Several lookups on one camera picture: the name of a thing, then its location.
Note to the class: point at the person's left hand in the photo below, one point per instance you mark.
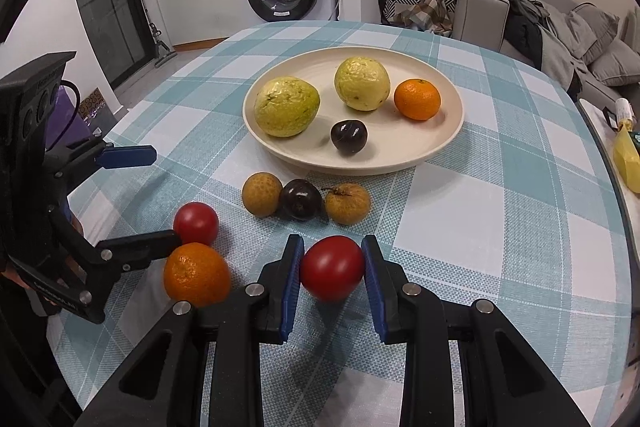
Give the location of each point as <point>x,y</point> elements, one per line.
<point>10,273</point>

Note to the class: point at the red cherry tomato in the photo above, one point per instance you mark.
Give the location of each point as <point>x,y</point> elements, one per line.
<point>332,268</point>
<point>196,222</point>

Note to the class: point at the small orange mandarin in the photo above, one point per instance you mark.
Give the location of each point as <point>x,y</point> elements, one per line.
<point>417,99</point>

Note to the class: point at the dark clothes pile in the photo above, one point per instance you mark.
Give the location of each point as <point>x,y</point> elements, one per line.
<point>531,31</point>

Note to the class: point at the yellow guava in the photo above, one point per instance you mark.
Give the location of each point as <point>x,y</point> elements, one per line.
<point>362,83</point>

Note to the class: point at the grey cushion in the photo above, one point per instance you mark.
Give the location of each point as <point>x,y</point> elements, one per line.
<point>602,24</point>
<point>618,66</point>

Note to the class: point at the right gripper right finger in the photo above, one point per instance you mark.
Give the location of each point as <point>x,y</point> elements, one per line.
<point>505,382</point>

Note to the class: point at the grey sofa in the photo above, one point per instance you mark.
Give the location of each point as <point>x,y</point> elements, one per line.
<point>592,90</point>

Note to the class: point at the brown longan with stem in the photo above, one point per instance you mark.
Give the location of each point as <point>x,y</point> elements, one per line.
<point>347,203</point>

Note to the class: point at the teal checkered tablecloth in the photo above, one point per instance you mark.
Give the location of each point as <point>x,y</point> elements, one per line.
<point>518,209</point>

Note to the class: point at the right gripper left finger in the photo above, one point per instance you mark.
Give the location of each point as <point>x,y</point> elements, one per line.
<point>161,382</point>

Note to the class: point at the plaid cloth on chair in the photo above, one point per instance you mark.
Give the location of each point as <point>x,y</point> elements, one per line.
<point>427,16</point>

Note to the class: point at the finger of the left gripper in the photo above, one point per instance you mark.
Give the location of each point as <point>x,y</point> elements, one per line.
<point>116,157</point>
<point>134,252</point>

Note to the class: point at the green yellow citrus fruit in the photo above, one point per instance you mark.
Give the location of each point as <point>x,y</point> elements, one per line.
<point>286,106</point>

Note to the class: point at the dark cherry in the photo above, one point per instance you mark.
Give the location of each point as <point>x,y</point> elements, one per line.
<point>349,136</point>
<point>300,200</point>

